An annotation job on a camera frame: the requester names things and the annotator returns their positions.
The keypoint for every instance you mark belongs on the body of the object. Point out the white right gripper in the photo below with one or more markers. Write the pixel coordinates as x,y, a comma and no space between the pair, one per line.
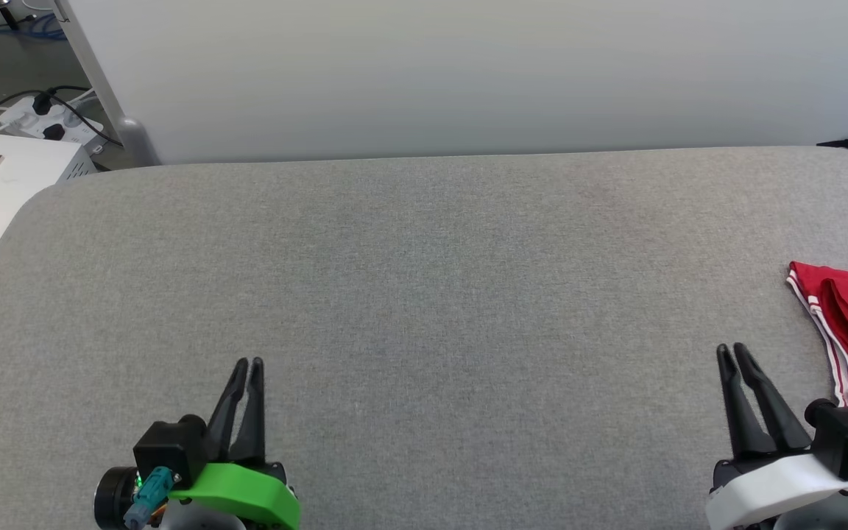
770,482

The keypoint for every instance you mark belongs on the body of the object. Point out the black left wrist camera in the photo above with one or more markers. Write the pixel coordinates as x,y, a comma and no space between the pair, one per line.
170,445

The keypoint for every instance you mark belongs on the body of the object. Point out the white power strip with plugs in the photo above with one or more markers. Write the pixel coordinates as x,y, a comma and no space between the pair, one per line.
26,118

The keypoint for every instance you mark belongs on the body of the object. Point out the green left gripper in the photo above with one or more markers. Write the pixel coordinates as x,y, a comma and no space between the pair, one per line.
247,492

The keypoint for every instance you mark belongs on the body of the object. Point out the white partition panel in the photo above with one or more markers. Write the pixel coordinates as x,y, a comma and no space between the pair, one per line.
468,73

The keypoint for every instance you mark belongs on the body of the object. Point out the grey partition post with foot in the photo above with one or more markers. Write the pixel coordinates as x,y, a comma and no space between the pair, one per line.
104,96

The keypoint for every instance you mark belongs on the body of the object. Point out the white cabinet box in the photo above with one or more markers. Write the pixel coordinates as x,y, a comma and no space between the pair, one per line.
23,173

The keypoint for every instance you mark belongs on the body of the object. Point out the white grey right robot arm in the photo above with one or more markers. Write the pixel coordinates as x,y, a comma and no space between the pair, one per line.
821,515

